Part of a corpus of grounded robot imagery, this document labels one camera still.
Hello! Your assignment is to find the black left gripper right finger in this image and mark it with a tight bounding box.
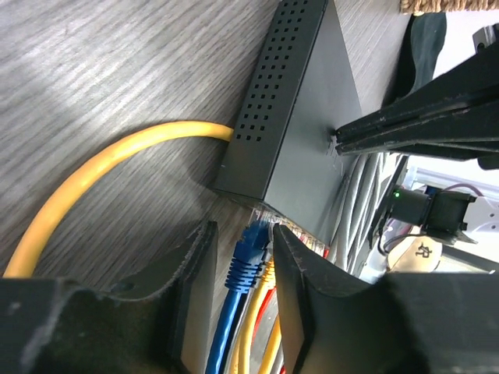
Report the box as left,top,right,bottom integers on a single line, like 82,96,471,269
273,225,498,373

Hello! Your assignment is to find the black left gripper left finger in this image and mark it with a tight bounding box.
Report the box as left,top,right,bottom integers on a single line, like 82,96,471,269
1,221,218,373

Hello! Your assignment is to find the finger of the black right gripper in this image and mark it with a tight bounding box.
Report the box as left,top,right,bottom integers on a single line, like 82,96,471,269
337,128,498,160
338,54,496,133

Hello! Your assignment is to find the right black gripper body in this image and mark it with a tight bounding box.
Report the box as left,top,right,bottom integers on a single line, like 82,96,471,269
472,23,498,170

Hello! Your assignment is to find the blue ethernet cable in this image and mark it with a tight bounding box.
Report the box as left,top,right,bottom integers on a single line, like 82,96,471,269
204,220,272,374

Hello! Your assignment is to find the black network switch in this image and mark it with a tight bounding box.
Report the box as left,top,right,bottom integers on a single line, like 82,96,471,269
213,1,362,243

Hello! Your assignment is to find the black cloth with beige stripe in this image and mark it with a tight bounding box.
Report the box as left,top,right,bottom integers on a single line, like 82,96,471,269
384,12,447,105

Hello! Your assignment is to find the wicker basket with liner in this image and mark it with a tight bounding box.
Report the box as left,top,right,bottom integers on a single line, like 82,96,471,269
399,0,498,16

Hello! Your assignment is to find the long yellow ethernet cable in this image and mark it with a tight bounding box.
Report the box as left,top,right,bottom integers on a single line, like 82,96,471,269
2,121,235,278

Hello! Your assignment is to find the red ethernet cable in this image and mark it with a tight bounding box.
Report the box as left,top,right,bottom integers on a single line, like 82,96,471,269
251,233,327,374

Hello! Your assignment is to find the grey ethernet cable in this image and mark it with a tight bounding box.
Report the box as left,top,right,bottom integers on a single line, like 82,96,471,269
330,150,409,277

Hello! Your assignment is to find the short yellow ethernet cable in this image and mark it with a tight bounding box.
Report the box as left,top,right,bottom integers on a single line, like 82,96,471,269
232,260,281,374

